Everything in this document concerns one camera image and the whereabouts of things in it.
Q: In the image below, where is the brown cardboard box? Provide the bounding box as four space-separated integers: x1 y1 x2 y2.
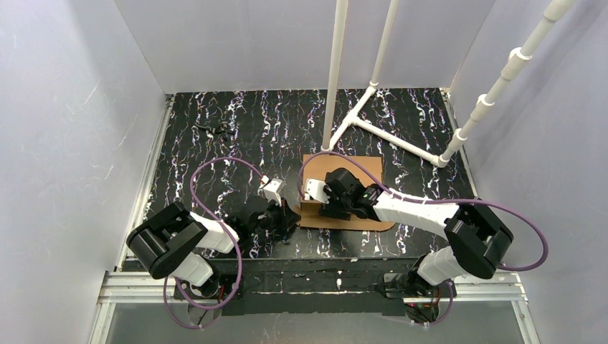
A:
300 155 395 231

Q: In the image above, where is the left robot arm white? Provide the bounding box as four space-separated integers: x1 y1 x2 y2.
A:
126 196 301 287

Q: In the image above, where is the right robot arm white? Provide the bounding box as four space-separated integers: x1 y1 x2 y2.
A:
305 168 514 287

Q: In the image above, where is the small black clip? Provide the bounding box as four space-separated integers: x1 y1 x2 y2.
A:
194 121 236 140

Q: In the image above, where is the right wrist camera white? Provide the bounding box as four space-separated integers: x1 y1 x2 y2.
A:
304 178 330 204

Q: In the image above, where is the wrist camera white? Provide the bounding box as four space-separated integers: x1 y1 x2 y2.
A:
304 178 330 204
260 176 286 204

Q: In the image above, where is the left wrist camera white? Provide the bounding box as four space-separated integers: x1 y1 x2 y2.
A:
260 176 286 204

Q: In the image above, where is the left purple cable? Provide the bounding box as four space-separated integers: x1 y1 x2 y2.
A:
162 157 267 331

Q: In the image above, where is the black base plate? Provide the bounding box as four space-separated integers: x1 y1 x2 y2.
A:
173 258 457 317

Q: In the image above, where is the white PVC pipe frame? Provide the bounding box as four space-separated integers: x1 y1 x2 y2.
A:
320 0 576 168

